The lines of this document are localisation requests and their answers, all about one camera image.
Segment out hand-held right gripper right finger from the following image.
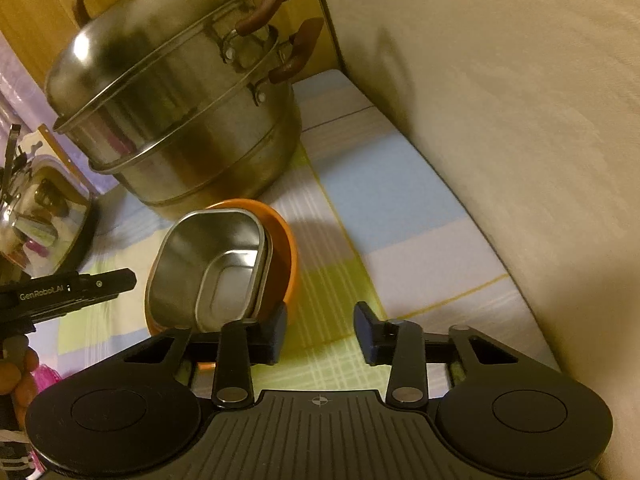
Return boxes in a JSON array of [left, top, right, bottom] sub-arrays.
[[353, 301, 521, 406]]

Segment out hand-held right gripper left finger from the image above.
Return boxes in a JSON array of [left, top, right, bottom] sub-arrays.
[[122, 302, 290, 407]]

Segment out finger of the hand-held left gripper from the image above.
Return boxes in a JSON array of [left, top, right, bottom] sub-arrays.
[[75, 267, 138, 307]]

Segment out orange plastic bowl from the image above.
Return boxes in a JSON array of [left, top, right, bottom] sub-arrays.
[[145, 198, 301, 371]]

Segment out stainless steel bowl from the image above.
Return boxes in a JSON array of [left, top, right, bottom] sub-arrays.
[[145, 208, 273, 333]]

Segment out person's left hand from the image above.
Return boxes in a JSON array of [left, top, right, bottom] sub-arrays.
[[0, 334, 41, 413]]

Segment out stainless steel kettle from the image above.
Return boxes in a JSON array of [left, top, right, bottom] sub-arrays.
[[0, 124, 99, 281]]

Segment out checked pastel tablecloth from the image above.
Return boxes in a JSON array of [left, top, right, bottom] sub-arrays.
[[27, 67, 562, 392]]

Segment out stainless steel steamer pot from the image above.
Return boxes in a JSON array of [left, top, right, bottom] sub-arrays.
[[44, 0, 326, 207]]

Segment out purple patterned curtain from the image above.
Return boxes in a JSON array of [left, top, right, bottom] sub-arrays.
[[0, 30, 57, 138]]

